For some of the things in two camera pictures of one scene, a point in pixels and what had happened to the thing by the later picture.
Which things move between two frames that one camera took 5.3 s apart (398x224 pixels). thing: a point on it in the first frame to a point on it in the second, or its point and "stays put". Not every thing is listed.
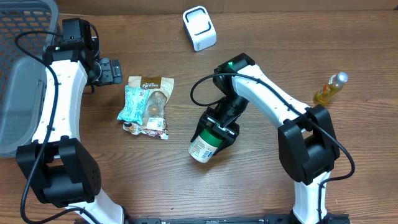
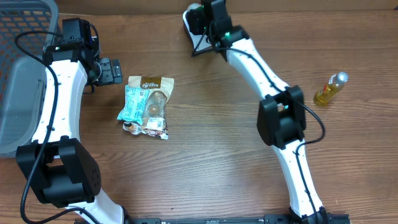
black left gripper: (111, 76) stays put
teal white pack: (135, 98) stays put
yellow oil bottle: (333, 86) stays put
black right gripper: (220, 123) to (193, 20)
